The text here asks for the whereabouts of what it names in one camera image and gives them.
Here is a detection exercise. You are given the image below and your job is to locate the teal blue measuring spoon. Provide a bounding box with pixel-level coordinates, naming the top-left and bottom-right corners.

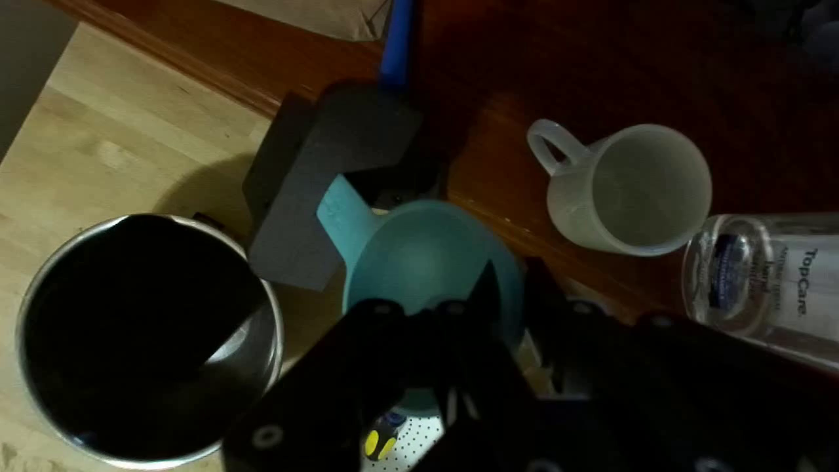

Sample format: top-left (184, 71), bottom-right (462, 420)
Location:
top-left (318, 175), bottom-right (525, 349)

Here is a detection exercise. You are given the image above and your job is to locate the black foam block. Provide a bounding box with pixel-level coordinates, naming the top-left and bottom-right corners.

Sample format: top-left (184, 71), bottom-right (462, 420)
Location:
top-left (242, 79), bottom-right (427, 294)

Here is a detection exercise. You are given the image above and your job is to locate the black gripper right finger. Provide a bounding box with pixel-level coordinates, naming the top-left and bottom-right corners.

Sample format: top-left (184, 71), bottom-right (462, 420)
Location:
top-left (438, 265), bottom-right (534, 411)

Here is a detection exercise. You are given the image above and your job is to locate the stainless steel mixing bowl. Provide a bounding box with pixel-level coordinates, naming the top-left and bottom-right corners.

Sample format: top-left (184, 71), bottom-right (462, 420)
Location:
top-left (16, 212), bottom-right (284, 469)

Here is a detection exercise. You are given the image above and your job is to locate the clear hand sanitizer bottle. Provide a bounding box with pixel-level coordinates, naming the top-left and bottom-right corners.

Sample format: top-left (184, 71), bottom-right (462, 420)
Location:
top-left (682, 212), bottom-right (839, 369)

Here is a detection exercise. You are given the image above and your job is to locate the white plastic colander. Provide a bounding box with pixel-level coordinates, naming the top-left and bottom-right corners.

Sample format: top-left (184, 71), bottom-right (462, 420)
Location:
top-left (358, 398), bottom-right (450, 472)

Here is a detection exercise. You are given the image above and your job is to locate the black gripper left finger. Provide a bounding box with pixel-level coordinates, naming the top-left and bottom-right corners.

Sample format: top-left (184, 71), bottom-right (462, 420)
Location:
top-left (222, 299), bottom-right (407, 472)

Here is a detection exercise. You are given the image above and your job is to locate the white ceramic mug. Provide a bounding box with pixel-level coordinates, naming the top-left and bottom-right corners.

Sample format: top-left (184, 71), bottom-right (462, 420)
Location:
top-left (528, 118), bottom-right (712, 256)

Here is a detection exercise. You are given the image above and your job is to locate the large blue plastic ladle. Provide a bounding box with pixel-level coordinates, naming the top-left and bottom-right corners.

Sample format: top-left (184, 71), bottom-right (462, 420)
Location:
top-left (378, 0), bottom-right (417, 90)

